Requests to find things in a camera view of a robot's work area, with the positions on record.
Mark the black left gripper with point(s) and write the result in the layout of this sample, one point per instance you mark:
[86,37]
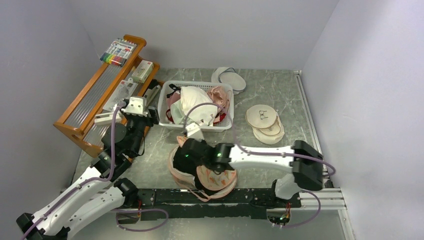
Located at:
[154,114]

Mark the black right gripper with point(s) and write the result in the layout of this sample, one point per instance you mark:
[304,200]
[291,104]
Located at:
[198,163]

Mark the black bra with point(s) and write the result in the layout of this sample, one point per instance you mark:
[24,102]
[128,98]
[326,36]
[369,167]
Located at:
[187,170]

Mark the floral peach mesh laundry bag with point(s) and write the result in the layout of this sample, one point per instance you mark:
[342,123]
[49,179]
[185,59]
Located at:
[219,185]

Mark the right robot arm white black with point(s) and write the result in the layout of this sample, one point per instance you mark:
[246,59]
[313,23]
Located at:
[213,170]

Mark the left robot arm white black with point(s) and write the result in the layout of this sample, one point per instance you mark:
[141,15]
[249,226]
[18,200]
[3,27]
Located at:
[100,188]

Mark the white cream bra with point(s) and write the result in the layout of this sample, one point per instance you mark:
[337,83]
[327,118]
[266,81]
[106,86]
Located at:
[197,105]

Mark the pink satin bra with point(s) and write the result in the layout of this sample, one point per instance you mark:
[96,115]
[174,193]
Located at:
[219,96]

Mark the white bag blue trim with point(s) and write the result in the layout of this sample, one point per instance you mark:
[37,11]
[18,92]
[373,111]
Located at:
[228,75]

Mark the black stapler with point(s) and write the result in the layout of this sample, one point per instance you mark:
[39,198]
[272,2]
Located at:
[152,90]

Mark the light green garment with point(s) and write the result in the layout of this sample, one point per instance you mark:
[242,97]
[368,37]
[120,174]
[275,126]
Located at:
[177,113]

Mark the clear plastic packet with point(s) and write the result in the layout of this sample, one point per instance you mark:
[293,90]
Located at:
[124,90]

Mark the wooden tiered shelf rack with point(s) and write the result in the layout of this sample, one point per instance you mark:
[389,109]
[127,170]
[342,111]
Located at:
[77,122]

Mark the white green small box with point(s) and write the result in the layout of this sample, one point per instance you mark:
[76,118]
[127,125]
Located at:
[142,71]

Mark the white clip tool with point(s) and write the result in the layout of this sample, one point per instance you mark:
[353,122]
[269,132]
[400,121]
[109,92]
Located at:
[104,119]

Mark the coloured marker pen pack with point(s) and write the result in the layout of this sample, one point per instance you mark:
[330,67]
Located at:
[118,52]

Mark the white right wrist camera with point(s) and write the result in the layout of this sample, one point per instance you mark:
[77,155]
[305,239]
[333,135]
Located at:
[193,131]

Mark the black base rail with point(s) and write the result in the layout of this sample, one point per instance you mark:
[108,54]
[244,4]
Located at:
[240,202]

